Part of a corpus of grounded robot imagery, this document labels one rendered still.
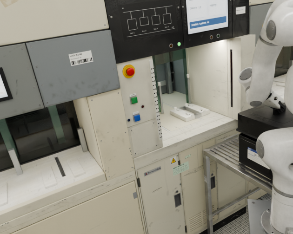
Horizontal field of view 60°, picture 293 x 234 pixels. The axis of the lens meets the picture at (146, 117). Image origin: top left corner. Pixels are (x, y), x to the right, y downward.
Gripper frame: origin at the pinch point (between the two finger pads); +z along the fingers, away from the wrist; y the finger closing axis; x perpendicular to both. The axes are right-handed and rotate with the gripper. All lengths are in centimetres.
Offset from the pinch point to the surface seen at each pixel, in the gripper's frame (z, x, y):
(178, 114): 2, 24, 68
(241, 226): 82, 70, 31
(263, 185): 9.2, 36.3, -8.5
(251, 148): 4.8, 23.1, 4.5
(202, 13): -43, -25, 39
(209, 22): -36, -25, 39
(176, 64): 10, -18, 120
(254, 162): 10.1, 28.3, 2.3
